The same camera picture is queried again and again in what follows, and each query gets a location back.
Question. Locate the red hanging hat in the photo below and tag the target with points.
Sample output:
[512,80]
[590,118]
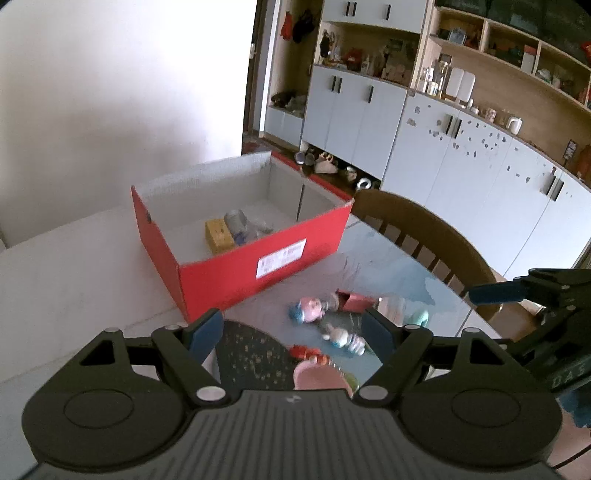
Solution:
[286,25]

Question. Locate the doormat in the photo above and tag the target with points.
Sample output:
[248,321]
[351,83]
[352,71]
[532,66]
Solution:
[258,144]

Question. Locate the clear jar with silver lid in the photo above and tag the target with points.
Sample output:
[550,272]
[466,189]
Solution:
[240,224]

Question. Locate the dark shoes in niche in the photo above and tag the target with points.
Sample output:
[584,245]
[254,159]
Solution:
[288,100]

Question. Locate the person's right hand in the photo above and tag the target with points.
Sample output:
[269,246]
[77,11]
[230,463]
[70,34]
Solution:
[577,408]

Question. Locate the black speckled insole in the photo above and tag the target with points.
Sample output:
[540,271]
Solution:
[254,355]

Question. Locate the dark brown door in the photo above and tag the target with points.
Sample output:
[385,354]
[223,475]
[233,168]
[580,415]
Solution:
[252,92]

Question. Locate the wooden wall shelf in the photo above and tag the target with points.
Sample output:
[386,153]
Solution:
[512,69]

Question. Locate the patterned mug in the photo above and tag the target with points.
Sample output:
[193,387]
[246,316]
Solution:
[488,114]

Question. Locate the white rabbit figure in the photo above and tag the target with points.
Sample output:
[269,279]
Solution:
[344,339]

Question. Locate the white rounded container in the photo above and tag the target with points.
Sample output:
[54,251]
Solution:
[460,85]

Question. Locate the white mug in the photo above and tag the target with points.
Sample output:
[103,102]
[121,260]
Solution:
[514,125]

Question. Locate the dark hanging hat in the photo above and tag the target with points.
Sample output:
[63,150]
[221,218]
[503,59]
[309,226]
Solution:
[304,25]

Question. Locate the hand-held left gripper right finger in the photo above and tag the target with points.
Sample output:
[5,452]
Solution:
[375,331]

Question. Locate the yellow block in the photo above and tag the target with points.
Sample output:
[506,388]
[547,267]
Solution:
[219,235]

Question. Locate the group of clear bottles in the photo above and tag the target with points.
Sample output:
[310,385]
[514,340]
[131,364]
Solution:
[433,81]

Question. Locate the pink figure toy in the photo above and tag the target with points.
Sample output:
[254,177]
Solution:
[309,310]

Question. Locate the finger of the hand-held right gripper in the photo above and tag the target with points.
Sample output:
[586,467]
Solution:
[496,292]

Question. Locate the row of shoes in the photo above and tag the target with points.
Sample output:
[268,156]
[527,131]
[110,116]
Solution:
[332,164]

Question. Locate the dark wooden chair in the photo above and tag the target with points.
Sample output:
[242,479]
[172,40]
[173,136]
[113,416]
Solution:
[415,221]

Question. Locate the long white sideboard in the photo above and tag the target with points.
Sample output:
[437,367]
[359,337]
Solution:
[485,184]

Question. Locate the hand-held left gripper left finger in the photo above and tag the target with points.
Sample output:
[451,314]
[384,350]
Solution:
[207,333]

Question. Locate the pink grey tape dispenser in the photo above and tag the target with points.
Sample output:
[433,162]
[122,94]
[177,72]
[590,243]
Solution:
[321,378]

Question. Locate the red cardboard box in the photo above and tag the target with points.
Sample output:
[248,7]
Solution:
[231,281]

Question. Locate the red orange plastic toy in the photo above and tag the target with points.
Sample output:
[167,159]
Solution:
[308,354]

